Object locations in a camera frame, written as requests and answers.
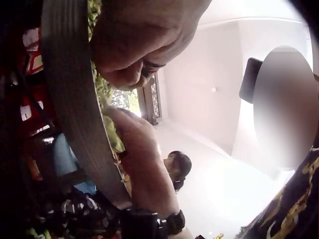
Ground red and white packages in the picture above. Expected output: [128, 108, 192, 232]
[19, 25, 58, 136]

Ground black wrist band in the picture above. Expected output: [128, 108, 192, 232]
[120, 207, 186, 239]

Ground person's left hand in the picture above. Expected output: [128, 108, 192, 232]
[90, 0, 208, 90]

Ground blue object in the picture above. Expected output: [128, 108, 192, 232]
[53, 133, 98, 195]

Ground black white patterned cloth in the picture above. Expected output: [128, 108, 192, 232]
[25, 192, 130, 239]

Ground person's right hand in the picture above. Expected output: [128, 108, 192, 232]
[108, 107, 181, 217]

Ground dark grey ribbed bowl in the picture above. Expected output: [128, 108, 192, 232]
[40, 0, 133, 206]

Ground green leafy vegetables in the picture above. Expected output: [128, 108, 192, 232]
[87, 0, 131, 192]

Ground wooden lattice window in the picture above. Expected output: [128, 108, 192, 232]
[112, 72, 164, 127]

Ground person's left fingers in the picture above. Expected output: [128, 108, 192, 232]
[136, 63, 161, 88]

